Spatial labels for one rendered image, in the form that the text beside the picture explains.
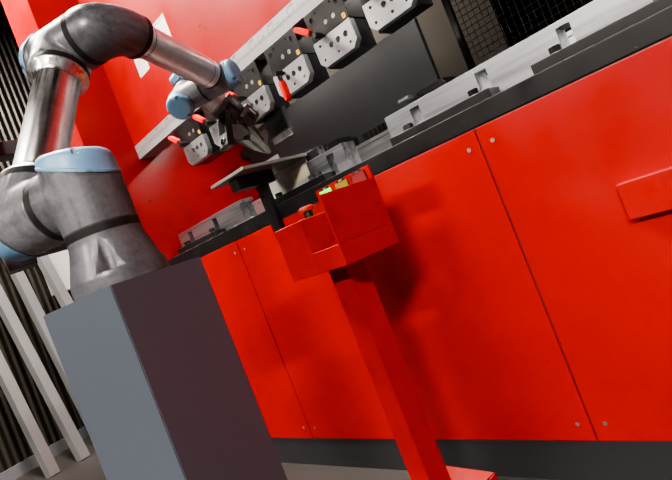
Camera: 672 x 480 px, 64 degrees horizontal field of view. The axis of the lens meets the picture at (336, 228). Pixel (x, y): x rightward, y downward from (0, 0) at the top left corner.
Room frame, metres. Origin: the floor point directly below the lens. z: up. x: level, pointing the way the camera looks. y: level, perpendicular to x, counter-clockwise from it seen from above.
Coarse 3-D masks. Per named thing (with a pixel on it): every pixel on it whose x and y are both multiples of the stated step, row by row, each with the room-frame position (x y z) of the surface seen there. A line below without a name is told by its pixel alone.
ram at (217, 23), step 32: (96, 0) 2.24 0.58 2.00; (128, 0) 2.08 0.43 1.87; (160, 0) 1.95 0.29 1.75; (192, 0) 1.84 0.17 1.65; (224, 0) 1.73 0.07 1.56; (256, 0) 1.64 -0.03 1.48; (288, 0) 1.56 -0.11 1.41; (320, 0) 1.48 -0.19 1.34; (192, 32) 1.88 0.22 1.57; (224, 32) 1.77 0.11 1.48; (256, 32) 1.68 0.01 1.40; (128, 64) 2.20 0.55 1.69; (128, 96) 2.26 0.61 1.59; (160, 96) 2.11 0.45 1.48; (128, 128) 2.33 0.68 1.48
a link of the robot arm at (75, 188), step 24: (48, 168) 0.80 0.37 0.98; (72, 168) 0.80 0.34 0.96; (96, 168) 0.82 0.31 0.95; (120, 168) 0.87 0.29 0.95; (24, 192) 0.84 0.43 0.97; (48, 192) 0.81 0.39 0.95; (72, 192) 0.80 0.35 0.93; (96, 192) 0.81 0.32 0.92; (120, 192) 0.84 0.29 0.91; (48, 216) 0.82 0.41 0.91; (72, 216) 0.80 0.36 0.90; (96, 216) 0.80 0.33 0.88
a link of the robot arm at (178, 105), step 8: (184, 80) 1.50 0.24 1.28; (176, 88) 1.46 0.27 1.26; (184, 88) 1.44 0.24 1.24; (192, 88) 1.43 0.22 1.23; (168, 96) 1.46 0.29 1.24; (176, 96) 1.43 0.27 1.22; (184, 96) 1.43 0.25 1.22; (192, 96) 1.44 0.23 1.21; (200, 96) 1.44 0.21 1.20; (168, 104) 1.44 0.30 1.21; (176, 104) 1.44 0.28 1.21; (184, 104) 1.44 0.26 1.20; (192, 104) 1.45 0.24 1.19; (200, 104) 1.47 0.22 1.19; (176, 112) 1.45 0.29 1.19; (184, 112) 1.45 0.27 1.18; (192, 112) 1.46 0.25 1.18
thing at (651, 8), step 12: (660, 0) 0.94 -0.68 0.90; (636, 12) 0.97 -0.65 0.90; (648, 12) 0.96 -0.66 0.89; (612, 24) 1.00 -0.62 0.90; (624, 24) 0.99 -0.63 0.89; (588, 36) 1.03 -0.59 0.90; (600, 36) 1.02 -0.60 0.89; (564, 48) 1.07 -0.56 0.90; (576, 48) 1.05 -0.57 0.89; (540, 60) 1.10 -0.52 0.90; (552, 60) 1.09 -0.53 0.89
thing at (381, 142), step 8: (568, 32) 1.34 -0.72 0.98; (376, 136) 1.81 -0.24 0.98; (384, 136) 1.78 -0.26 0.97; (360, 144) 1.86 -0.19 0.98; (368, 144) 1.85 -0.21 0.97; (376, 144) 1.81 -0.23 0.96; (384, 144) 1.79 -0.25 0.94; (360, 152) 1.86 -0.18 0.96; (368, 152) 1.84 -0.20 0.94; (376, 152) 1.82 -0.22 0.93; (256, 200) 2.31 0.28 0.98; (256, 208) 2.32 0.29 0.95
